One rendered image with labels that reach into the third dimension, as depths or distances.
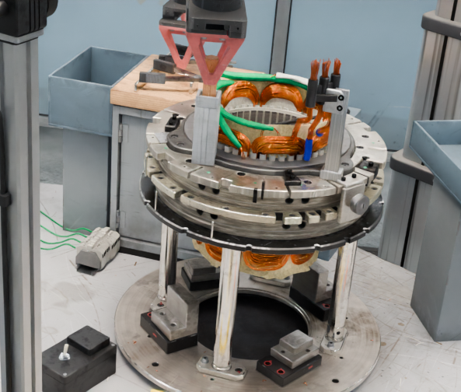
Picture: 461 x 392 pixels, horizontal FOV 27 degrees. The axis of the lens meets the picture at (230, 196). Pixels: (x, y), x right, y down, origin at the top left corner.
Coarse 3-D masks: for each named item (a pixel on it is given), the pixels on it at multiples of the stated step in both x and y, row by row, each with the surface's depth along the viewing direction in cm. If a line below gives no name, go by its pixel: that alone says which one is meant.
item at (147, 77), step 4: (140, 72) 148; (144, 72) 148; (148, 72) 148; (152, 72) 148; (156, 72) 149; (140, 76) 148; (144, 76) 148; (148, 76) 148; (152, 76) 148; (156, 76) 148; (160, 76) 148; (164, 76) 148; (140, 80) 148; (144, 80) 148; (148, 80) 148; (152, 80) 148; (156, 80) 148; (160, 80) 148; (164, 80) 148
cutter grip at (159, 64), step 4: (156, 60) 154; (160, 60) 154; (156, 64) 154; (160, 64) 154; (164, 64) 153; (168, 64) 153; (172, 64) 153; (156, 68) 154; (160, 68) 154; (164, 68) 153; (168, 68) 153; (172, 68) 153; (168, 72) 153; (172, 72) 153
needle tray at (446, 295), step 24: (456, 120) 149; (432, 144) 141; (456, 144) 150; (432, 168) 141; (456, 168) 133; (432, 192) 145; (456, 192) 134; (432, 216) 145; (456, 216) 137; (432, 240) 145; (456, 240) 138; (432, 264) 145; (456, 264) 140; (432, 288) 145; (456, 288) 141; (432, 312) 146; (456, 312) 144; (432, 336) 146; (456, 336) 146
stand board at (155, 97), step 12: (132, 72) 156; (120, 84) 151; (132, 84) 152; (156, 84) 153; (168, 84) 153; (180, 84) 153; (120, 96) 149; (132, 96) 149; (144, 96) 148; (156, 96) 148; (168, 96) 148; (180, 96) 149; (192, 96) 149; (144, 108) 149; (156, 108) 148
